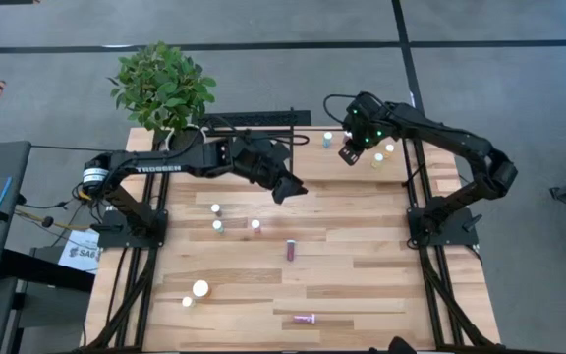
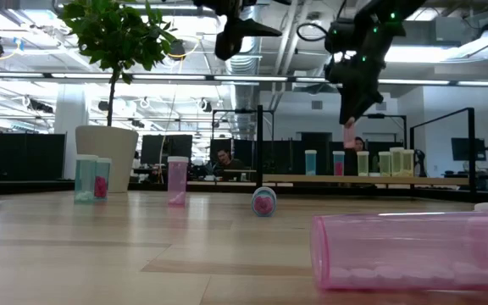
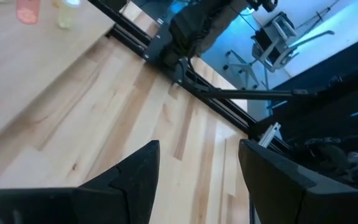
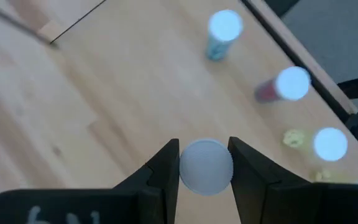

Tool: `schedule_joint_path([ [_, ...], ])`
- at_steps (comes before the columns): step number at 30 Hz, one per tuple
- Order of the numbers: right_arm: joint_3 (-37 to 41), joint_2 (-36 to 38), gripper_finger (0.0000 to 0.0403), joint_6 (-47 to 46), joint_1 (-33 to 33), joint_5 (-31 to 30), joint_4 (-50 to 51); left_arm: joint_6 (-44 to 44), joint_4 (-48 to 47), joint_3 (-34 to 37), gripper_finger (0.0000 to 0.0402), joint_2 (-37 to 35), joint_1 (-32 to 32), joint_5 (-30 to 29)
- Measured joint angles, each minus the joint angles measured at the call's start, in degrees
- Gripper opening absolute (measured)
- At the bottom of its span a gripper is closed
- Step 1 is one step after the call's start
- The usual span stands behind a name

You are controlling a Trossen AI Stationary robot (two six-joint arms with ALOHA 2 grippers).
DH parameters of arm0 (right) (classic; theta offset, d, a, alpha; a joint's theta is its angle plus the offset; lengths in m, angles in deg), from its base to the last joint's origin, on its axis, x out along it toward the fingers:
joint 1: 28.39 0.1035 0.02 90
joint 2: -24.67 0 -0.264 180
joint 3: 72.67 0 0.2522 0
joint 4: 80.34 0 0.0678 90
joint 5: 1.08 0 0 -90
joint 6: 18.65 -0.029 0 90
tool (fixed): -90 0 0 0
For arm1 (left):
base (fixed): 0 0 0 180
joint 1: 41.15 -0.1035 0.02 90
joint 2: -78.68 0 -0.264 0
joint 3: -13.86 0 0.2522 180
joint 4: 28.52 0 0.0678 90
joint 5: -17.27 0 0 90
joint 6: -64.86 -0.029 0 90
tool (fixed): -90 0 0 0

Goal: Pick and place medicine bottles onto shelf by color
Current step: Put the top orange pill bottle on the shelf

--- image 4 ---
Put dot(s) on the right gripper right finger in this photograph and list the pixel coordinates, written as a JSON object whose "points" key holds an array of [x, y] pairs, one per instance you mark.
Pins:
{"points": [[291, 205]]}

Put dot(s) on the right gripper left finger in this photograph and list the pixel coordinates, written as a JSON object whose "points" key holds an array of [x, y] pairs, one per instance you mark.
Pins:
{"points": [[104, 208]]}

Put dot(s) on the wooden shelf board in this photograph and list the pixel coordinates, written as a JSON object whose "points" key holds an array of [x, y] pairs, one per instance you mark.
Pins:
{"points": [[166, 93]]}

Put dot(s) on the teal bottle red pills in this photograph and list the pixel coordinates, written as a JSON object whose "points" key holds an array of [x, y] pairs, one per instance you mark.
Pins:
{"points": [[292, 84]]}

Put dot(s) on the teal medicine bottle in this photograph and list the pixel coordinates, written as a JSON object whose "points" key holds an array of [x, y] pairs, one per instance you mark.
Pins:
{"points": [[225, 26]]}

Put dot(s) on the orange medicine bottle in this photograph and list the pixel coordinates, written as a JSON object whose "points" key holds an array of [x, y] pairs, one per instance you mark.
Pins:
{"points": [[206, 168]]}

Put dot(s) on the yellow medicine bottle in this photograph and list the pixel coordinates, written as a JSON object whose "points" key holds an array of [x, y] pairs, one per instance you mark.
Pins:
{"points": [[322, 175], [330, 144]]}

